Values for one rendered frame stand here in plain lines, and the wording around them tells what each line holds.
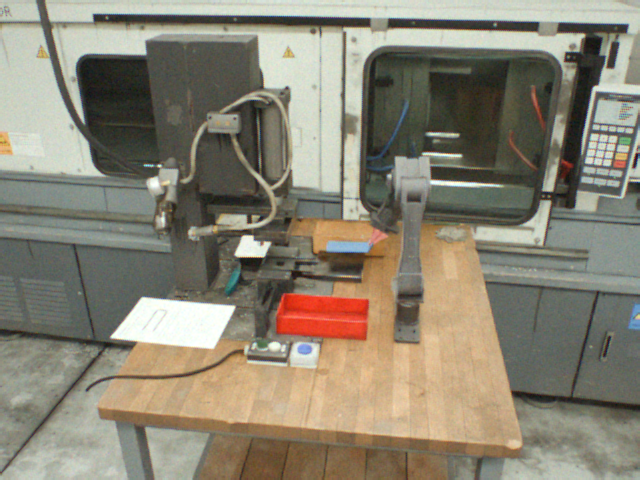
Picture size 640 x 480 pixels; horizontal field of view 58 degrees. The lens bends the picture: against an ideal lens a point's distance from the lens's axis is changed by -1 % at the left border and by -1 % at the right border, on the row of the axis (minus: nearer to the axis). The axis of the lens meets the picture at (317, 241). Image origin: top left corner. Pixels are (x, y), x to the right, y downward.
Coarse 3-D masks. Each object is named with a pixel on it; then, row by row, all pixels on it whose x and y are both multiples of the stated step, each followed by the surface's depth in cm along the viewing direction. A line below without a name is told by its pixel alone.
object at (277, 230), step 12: (216, 204) 176; (228, 204) 175; (240, 204) 175; (252, 204) 175; (264, 204) 172; (276, 204) 171; (288, 204) 172; (264, 216) 171; (276, 216) 171; (288, 216) 170; (264, 228) 167; (276, 228) 167; (288, 228) 168; (264, 240) 167; (276, 240) 167
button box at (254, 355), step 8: (256, 344) 154; (280, 344) 154; (288, 344) 154; (232, 352) 153; (240, 352) 154; (248, 352) 150; (256, 352) 151; (264, 352) 150; (272, 352) 150; (280, 352) 150; (288, 352) 152; (248, 360) 151; (256, 360) 151; (264, 360) 150; (272, 360) 150; (280, 360) 150; (200, 368) 148; (208, 368) 149; (112, 376) 146; (120, 376) 146; (128, 376) 146; (136, 376) 145; (144, 376) 145; (152, 376) 145; (160, 376) 145; (168, 376) 146; (176, 376) 146
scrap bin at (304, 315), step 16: (288, 304) 172; (304, 304) 171; (320, 304) 170; (336, 304) 169; (352, 304) 169; (368, 304) 168; (288, 320) 160; (304, 320) 159; (320, 320) 159; (336, 320) 158; (352, 320) 158; (320, 336) 161; (336, 336) 160; (352, 336) 160
